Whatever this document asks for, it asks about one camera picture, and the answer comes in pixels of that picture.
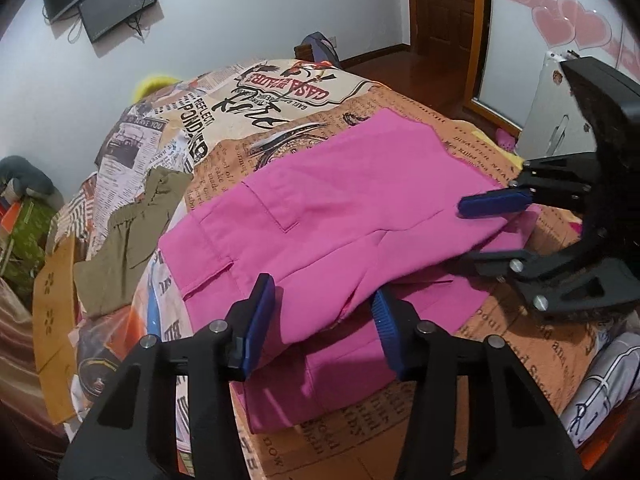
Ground white flat panel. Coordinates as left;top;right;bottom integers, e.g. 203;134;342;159
515;50;598;161

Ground newspaper print blanket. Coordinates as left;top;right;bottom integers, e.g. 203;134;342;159
47;58;640;480

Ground mustard yellow cloth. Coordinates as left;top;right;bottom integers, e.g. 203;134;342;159
32;235;82;423

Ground wooden room door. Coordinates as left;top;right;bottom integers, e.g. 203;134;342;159
406;0;476;106

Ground grey plush pillow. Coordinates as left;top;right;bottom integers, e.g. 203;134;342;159
0;156;63;206

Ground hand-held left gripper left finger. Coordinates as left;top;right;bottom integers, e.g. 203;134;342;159
59;273;277;480

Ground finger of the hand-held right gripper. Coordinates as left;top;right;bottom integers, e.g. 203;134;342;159
447;232;640;322
458;152;599;219

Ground grey blue bag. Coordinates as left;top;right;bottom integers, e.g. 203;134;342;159
300;31;343;68

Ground olive green garment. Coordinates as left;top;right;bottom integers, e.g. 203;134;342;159
74;166;193;318

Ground pink pants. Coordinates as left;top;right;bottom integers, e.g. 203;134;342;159
157;108;543;436

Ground small black wall monitor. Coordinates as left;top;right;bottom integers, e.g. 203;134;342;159
77;0;158;44

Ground grey white striped cloth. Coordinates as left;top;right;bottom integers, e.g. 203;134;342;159
560;332;640;448

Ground yellow foam tube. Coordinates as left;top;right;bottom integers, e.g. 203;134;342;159
132;75;181;103

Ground pink heart wall decal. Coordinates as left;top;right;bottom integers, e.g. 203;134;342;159
492;0;640;66

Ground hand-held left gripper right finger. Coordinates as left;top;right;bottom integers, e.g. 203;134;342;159
371;286;586;480

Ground green patterned storage bag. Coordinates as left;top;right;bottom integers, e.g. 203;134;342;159
0;200;58;281

